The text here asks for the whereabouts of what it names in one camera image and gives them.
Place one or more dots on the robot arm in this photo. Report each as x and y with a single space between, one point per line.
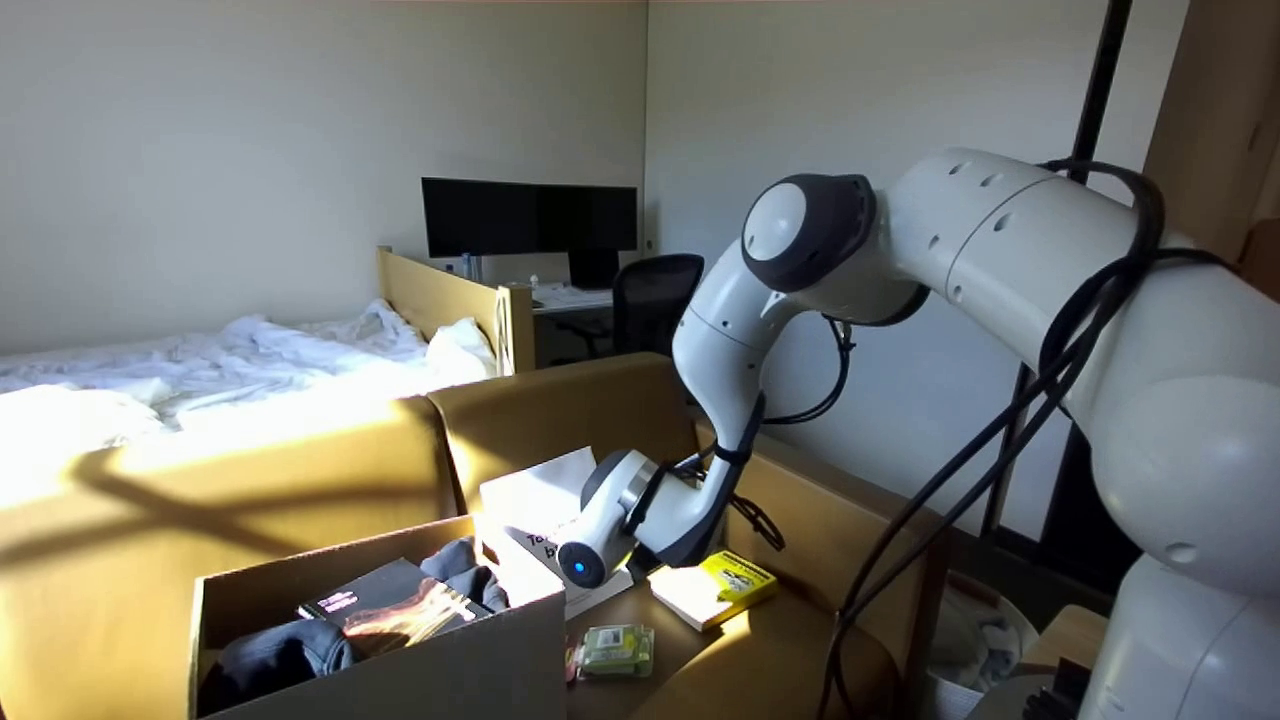
1010 250

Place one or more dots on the cardboard box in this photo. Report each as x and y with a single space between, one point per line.
480 665

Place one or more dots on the black office chair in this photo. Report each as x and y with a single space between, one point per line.
655 295

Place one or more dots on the desk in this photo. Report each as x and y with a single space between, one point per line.
570 300

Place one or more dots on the black monitor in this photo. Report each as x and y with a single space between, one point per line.
520 215

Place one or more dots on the clear bottle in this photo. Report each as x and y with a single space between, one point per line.
472 268

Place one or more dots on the yellow book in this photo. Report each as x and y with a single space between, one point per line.
718 590

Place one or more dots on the green packet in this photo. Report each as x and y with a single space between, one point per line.
615 650

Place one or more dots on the black book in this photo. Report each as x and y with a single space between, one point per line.
385 600

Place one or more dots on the wooden bed with white bedding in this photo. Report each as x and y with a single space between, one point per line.
250 355

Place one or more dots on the dark blue clothes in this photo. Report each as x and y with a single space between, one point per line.
275 655

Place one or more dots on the black pole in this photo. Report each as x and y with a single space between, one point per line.
1100 70

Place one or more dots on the wooden wardrobe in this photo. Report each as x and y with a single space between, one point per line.
1215 120

